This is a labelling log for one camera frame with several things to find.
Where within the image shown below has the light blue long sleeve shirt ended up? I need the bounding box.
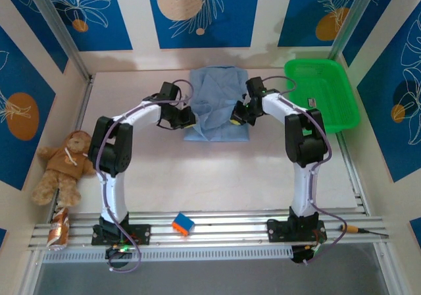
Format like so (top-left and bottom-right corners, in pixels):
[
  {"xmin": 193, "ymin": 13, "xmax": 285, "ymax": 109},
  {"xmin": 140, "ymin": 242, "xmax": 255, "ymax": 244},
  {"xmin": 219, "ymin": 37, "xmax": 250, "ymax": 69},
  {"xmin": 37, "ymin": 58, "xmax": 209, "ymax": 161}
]
[{"xmin": 182, "ymin": 65, "xmax": 251, "ymax": 143}]

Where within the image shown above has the green plastic basket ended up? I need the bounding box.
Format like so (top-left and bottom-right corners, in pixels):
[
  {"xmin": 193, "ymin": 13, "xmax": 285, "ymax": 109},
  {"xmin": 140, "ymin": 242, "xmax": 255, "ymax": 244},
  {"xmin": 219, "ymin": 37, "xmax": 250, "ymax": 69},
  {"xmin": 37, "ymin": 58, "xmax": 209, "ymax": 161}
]
[{"xmin": 284, "ymin": 59, "xmax": 361, "ymax": 134}]

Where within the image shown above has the blue and orange block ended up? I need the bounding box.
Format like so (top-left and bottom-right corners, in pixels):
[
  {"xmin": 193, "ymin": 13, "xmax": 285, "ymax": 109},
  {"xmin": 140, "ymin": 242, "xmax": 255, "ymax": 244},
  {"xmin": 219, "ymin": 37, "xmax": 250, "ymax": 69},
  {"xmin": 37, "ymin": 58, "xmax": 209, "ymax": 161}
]
[{"xmin": 172, "ymin": 212, "xmax": 194, "ymax": 237}]

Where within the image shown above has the brown teddy bear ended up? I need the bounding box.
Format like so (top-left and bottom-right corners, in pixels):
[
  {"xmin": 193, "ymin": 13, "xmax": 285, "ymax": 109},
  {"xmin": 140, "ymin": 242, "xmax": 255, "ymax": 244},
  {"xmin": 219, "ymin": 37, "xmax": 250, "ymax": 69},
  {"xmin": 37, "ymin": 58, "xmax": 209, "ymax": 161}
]
[{"xmin": 32, "ymin": 130, "xmax": 97, "ymax": 207}]

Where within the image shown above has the black controller board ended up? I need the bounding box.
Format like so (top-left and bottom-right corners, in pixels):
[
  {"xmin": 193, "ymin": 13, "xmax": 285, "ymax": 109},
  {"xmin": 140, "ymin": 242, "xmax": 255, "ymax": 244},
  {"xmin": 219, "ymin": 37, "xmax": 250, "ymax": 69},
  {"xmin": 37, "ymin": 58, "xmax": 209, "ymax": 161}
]
[
  {"xmin": 291, "ymin": 244, "xmax": 322, "ymax": 265},
  {"xmin": 105, "ymin": 244, "xmax": 136, "ymax": 260}
]

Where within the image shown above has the orange drink can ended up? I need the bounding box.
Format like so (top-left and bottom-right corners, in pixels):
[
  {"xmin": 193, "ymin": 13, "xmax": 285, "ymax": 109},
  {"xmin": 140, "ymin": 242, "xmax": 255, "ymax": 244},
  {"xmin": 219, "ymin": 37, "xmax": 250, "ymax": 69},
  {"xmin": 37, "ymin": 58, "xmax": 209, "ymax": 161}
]
[{"xmin": 47, "ymin": 207, "xmax": 70, "ymax": 252}]

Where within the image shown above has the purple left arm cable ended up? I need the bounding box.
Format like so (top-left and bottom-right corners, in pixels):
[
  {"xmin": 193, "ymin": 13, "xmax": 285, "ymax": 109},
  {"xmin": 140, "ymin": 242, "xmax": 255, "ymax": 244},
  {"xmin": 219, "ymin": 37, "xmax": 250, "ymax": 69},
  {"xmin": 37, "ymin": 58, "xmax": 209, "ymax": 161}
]
[{"xmin": 97, "ymin": 79, "xmax": 195, "ymax": 273}]

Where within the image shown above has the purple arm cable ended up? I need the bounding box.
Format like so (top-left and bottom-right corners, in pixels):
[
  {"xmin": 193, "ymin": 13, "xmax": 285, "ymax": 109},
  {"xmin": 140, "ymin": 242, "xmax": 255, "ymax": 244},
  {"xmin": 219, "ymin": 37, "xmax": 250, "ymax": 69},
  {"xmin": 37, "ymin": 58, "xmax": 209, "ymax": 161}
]
[
  {"xmin": 262, "ymin": 75, "xmax": 349, "ymax": 265},
  {"xmin": 97, "ymin": 79, "xmax": 195, "ymax": 273}
]

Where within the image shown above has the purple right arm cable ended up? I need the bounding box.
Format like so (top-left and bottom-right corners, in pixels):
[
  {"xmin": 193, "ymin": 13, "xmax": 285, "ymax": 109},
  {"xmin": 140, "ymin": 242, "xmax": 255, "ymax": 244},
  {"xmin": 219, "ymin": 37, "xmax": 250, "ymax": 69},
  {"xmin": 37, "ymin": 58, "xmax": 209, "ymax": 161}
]
[{"xmin": 262, "ymin": 75, "xmax": 349, "ymax": 265}]

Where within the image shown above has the aluminium rail frame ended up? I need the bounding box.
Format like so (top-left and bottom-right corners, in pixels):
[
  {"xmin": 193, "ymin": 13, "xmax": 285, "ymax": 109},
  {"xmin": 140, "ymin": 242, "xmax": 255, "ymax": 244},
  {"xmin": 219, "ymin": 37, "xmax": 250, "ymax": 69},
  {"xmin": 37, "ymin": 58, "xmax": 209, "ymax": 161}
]
[{"xmin": 28, "ymin": 209, "xmax": 389, "ymax": 252}]

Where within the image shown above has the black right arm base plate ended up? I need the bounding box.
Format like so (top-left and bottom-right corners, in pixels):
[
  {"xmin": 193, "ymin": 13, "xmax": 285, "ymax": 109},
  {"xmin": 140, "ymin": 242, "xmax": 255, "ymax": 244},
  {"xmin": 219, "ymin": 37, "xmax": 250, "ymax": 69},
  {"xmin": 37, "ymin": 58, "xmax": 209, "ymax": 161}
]
[{"xmin": 266, "ymin": 218, "xmax": 327, "ymax": 243}]

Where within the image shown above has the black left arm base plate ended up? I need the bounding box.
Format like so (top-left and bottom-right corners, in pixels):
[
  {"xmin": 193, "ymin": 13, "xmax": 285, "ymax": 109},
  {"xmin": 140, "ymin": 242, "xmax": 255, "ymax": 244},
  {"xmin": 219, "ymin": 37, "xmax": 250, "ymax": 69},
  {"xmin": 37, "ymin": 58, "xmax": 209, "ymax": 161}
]
[{"xmin": 91, "ymin": 224, "xmax": 152, "ymax": 246}]

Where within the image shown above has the white slotted cable duct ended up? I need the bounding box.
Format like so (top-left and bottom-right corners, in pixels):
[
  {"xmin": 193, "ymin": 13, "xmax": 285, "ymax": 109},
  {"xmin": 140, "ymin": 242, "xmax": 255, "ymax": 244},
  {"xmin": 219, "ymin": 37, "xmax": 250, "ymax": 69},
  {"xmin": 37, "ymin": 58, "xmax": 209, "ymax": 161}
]
[{"xmin": 41, "ymin": 246, "xmax": 294, "ymax": 263}]

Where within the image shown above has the aluminium corner post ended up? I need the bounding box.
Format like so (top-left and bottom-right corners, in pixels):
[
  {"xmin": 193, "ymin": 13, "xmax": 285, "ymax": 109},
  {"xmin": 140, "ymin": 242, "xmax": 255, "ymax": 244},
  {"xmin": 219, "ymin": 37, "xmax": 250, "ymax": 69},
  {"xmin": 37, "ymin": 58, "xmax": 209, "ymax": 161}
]
[
  {"xmin": 24, "ymin": 0, "xmax": 93, "ymax": 82},
  {"xmin": 328, "ymin": 0, "xmax": 379, "ymax": 62}
]

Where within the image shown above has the orange handled screwdriver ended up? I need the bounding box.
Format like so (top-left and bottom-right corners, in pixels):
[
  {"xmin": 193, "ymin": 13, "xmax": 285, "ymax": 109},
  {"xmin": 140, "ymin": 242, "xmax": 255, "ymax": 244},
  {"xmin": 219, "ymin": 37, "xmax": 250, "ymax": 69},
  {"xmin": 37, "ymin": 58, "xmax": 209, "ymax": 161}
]
[{"xmin": 339, "ymin": 224, "xmax": 389, "ymax": 237}]

